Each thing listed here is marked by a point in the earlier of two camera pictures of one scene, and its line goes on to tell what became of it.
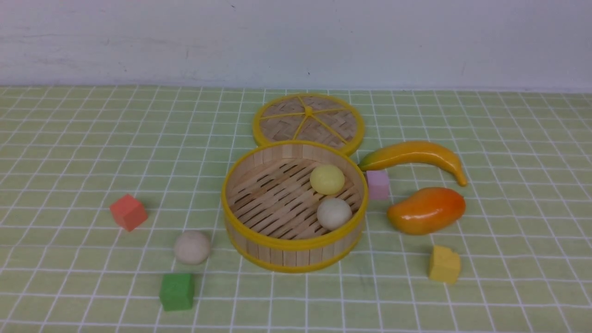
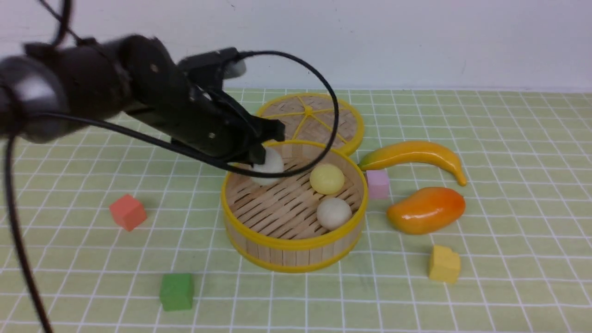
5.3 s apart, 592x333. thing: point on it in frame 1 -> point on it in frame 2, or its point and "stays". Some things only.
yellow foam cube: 445,265 stays
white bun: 192,247 -> 273,162
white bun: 334,213 stays
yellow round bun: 327,179 stays
